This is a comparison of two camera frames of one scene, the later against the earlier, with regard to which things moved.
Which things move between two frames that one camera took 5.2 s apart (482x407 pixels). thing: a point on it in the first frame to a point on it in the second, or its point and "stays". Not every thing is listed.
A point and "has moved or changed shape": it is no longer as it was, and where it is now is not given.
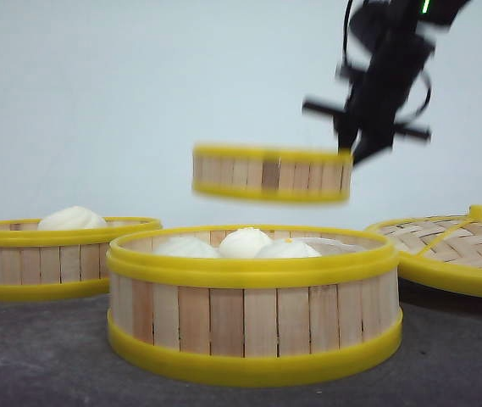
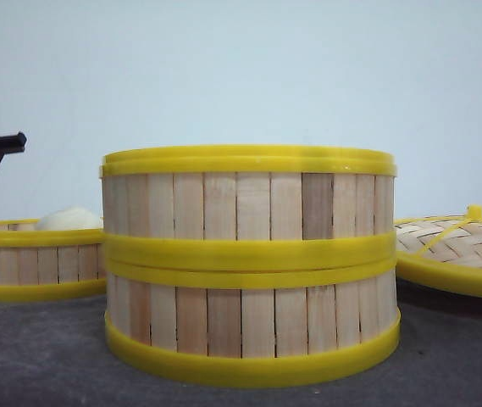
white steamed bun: (71, 218) stays
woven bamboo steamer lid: (471, 253) stays
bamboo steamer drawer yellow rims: (273, 172) has moved or changed shape
